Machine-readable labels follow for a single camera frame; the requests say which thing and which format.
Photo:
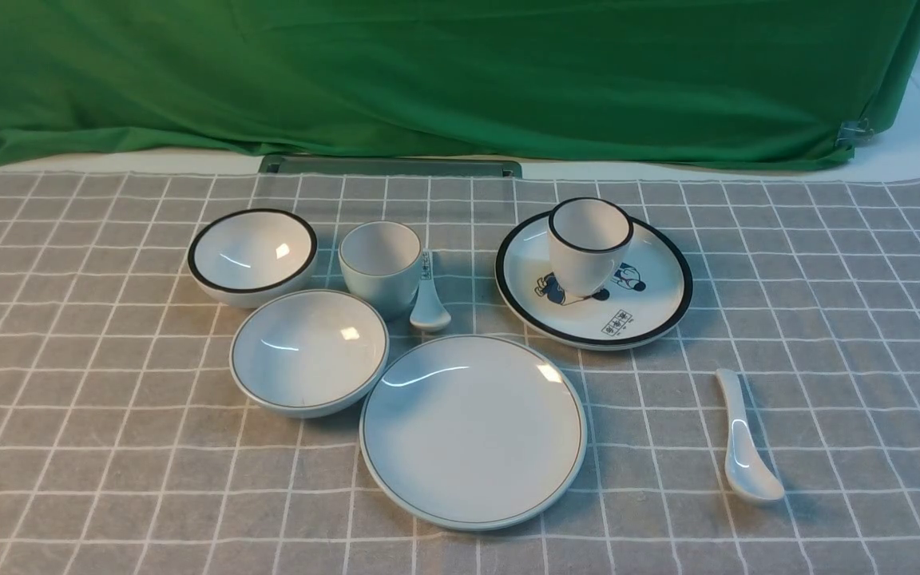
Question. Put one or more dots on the white spoon with characters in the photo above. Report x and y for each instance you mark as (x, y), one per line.
(428, 313)

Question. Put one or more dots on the pale blue cup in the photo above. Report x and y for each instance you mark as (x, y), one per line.
(381, 263)

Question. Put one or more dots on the black rimmed white cup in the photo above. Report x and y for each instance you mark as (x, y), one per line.
(588, 239)

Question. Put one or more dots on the green backdrop cloth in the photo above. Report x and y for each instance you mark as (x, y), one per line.
(736, 85)

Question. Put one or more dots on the plain white ceramic spoon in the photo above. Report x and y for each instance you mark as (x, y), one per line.
(747, 474)

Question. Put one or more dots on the black rimmed illustrated plate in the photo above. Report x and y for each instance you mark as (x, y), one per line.
(645, 298)

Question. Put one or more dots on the black rimmed white bowl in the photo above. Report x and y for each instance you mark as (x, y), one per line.
(247, 258)

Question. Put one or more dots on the pale blue large plate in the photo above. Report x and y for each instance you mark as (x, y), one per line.
(473, 432)

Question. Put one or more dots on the grey checked tablecloth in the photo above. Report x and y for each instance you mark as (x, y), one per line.
(126, 448)

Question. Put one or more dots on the metal backdrop clip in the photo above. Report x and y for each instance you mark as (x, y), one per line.
(855, 134)

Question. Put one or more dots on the pale blue thin-rimmed bowl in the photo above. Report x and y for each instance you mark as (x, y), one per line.
(310, 353)

